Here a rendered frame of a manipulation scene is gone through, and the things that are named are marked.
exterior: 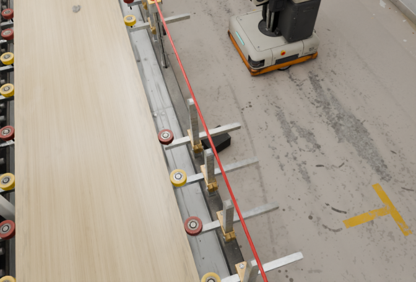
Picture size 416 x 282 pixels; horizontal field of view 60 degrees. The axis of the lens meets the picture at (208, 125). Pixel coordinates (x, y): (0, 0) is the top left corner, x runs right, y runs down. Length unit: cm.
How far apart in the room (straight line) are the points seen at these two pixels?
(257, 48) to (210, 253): 191
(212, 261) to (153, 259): 38
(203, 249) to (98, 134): 80
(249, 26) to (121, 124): 183
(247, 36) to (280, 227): 167
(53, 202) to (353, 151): 219
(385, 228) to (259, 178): 92
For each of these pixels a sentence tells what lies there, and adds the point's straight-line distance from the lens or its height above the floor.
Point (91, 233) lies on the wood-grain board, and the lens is 171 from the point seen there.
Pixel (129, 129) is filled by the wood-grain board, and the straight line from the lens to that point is 193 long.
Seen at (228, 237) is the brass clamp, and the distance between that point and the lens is 168.
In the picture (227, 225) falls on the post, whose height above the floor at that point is 93.
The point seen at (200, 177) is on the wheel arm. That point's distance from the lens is 179.
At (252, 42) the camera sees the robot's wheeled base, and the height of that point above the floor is 28.
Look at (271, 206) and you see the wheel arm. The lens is 176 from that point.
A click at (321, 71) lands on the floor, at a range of 350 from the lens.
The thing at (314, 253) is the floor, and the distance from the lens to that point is 260.
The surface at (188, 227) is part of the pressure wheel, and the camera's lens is 162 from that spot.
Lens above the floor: 243
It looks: 55 degrees down
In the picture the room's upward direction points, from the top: 3 degrees counter-clockwise
